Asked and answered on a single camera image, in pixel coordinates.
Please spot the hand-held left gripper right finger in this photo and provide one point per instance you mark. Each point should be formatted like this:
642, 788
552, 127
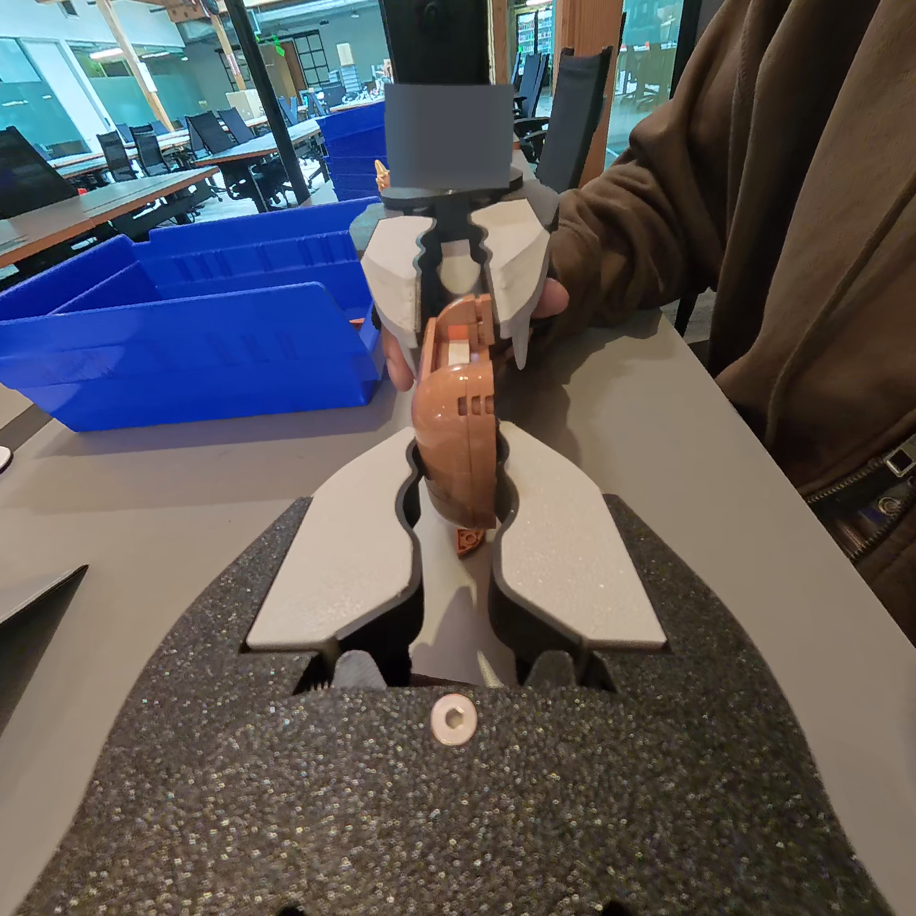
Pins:
572, 565

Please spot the person's right hand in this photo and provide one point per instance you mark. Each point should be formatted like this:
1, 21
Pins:
399, 365

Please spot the large blue plastic bin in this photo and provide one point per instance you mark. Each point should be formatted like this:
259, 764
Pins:
179, 372

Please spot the black desk monitor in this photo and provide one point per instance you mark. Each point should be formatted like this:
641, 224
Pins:
28, 175

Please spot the stacked blue plastic bins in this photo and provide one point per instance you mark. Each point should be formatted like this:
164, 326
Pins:
350, 143

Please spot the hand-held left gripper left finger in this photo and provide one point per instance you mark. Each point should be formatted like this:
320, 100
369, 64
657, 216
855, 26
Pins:
336, 565

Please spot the small brown lego wedge piece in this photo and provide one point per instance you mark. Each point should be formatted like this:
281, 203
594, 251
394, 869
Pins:
469, 542

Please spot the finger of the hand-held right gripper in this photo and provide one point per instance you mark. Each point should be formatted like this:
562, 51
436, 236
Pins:
390, 272
519, 257

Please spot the person's right forearm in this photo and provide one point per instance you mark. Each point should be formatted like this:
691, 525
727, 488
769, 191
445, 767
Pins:
637, 236

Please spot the wooden post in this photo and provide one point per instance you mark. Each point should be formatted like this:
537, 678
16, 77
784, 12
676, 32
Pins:
579, 21

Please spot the black ceiling pole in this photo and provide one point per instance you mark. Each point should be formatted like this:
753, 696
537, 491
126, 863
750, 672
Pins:
275, 107

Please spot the black mesh chair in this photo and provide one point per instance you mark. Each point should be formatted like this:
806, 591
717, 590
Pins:
572, 121

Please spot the row of black office chairs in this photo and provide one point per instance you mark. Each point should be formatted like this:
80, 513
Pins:
207, 132

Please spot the wooden office desk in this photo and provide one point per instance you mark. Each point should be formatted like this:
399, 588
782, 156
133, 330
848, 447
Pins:
86, 211
272, 139

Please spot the brown and cream lego figure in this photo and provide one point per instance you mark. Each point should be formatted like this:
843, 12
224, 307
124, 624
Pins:
381, 175

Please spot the brown rounded lego assembly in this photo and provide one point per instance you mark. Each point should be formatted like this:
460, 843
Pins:
458, 444

